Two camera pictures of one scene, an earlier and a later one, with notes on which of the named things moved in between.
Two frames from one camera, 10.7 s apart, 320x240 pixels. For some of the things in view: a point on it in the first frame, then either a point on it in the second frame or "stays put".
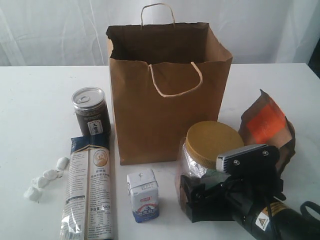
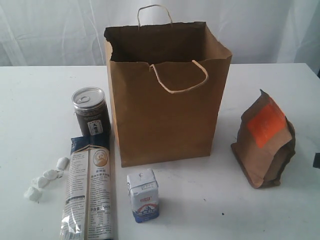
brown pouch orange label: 263,122 stays put
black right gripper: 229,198 -> 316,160
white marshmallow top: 62,163 stays put
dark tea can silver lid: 91,111 stays put
